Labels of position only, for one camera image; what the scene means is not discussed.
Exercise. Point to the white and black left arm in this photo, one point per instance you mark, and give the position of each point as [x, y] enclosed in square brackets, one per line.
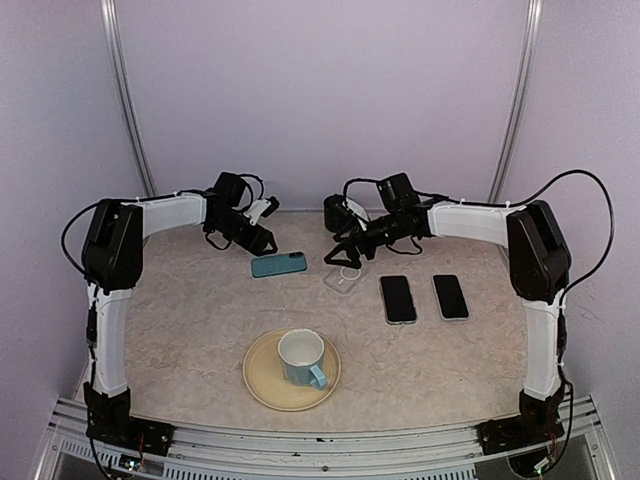
[112, 259]

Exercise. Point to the right aluminium frame post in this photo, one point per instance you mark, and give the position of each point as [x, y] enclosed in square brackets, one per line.
[517, 106]

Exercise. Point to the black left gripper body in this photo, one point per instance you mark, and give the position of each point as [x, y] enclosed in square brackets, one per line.
[232, 229]

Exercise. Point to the left aluminium frame post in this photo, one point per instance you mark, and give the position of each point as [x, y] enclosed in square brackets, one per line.
[108, 9]

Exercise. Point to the black smartphone with teal edge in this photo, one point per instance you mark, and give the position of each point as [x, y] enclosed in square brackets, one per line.
[451, 296]

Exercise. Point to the dark green cup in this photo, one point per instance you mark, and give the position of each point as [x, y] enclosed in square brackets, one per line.
[336, 215]

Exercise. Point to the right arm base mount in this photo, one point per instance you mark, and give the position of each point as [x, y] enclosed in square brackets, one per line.
[538, 421]

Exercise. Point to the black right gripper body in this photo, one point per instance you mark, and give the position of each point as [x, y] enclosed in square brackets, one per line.
[369, 246]

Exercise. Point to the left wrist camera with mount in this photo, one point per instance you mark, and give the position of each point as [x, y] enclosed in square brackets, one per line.
[261, 208]

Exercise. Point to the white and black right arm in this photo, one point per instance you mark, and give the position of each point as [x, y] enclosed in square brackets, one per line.
[539, 259]

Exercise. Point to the aluminium frame post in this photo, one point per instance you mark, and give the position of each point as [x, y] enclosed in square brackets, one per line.
[108, 9]
[517, 106]

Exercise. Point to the beige round plate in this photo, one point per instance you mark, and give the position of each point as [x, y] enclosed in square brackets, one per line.
[264, 377]

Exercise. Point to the front aluminium rail base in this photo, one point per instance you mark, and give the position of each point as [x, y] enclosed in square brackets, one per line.
[209, 452]

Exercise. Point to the lilac phone case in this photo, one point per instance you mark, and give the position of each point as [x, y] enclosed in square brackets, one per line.
[452, 319]

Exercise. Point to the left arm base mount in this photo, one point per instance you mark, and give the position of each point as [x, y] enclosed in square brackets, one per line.
[110, 422]

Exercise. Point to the teal smartphone face down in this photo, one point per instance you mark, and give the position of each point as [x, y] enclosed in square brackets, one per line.
[278, 264]

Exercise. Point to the blue mug with white inside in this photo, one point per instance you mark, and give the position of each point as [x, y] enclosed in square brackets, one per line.
[302, 353]

